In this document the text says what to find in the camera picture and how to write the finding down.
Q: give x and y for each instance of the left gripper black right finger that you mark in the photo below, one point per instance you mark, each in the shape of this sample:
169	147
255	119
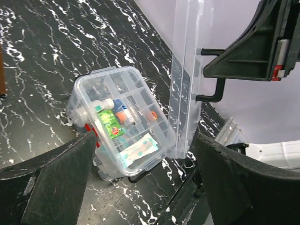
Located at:
243	191

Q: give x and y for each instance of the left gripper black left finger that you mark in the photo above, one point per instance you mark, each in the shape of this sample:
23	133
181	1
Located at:
47	189

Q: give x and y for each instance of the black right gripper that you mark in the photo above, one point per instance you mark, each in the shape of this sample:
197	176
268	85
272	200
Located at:
273	34

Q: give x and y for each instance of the white bottle teal cap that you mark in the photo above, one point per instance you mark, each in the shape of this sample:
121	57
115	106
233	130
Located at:
81	114

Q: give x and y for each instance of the small green box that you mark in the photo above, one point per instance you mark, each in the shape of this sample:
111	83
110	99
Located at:
110	122

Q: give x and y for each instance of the clear divider tray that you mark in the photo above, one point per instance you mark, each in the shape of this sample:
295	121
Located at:
126	117

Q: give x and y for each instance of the clear first aid box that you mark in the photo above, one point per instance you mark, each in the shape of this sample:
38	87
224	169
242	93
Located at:
93	126

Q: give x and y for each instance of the small orange cap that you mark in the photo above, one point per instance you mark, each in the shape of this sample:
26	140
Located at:
152	116

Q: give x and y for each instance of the clear box lid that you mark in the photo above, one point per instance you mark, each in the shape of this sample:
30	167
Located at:
192	30

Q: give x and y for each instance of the teal white sachet strips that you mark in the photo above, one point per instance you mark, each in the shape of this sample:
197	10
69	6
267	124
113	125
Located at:
144	146

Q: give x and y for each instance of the white blue tube bottle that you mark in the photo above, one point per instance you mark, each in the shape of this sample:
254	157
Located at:
118	105

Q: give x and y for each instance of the orange wooden shelf rack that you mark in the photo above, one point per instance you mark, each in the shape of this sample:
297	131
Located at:
2	78

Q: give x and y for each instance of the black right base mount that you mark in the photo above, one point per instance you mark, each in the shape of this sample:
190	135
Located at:
189	204

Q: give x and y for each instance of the aluminium frame rail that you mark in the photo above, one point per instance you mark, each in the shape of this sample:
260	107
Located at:
230	133

